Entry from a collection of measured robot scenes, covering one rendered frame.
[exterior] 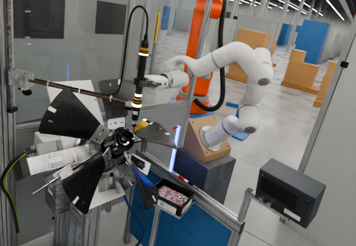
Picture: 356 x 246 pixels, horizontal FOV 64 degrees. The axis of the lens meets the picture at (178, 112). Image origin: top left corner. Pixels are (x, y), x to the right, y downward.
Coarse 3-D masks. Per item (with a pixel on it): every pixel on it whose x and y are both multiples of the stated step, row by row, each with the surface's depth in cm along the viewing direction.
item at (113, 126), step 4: (108, 120) 143; (112, 120) 143; (116, 120) 143; (120, 120) 142; (124, 120) 142; (108, 124) 142; (112, 124) 142; (116, 124) 142; (120, 124) 141; (124, 124) 141; (112, 128) 141; (116, 128) 141
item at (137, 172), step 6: (132, 162) 142; (132, 168) 135; (138, 174) 138; (138, 180) 134; (144, 180) 141; (144, 186) 137; (150, 186) 146; (144, 192) 135; (150, 192) 141; (156, 192) 148; (144, 198) 132; (150, 198) 138; (156, 198) 144; (144, 204) 131; (150, 204) 135
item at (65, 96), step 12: (60, 96) 123; (72, 96) 125; (60, 108) 123; (72, 108) 125; (84, 108) 128; (60, 120) 124; (72, 120) 126; (84, 120) 128; (96, 120) 131; (48, 132) 124; (60, 132) 126; (72, 132) 129; (84, 132) 131
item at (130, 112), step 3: (126, 102) 139; (129, 102) 139; (132, 102) 141; (126, 105) 139; (129, 105) 139; (126, 108) 139; (129, 108) 139; (132, 108) 141; (129, 111) 140; (129, 114) 140; (129, 117) 141; (138, 117) 145; (129, 120) 140; (132, 120) 141; (138, 120) 142; (141, 120) 143; (132, 123) 140; (135, 123) 139; (138, 123) 140
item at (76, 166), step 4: (96, 152) 138; (92, 156) 136; (84, 160) 132; (88, 160) 134; (76, 164) 129; (80, 164) 130; (72, 168) 127; (76, 168) 129; (52, 180) 120; (56, 180) 122; (48, 184) 119; (40, 188) 117
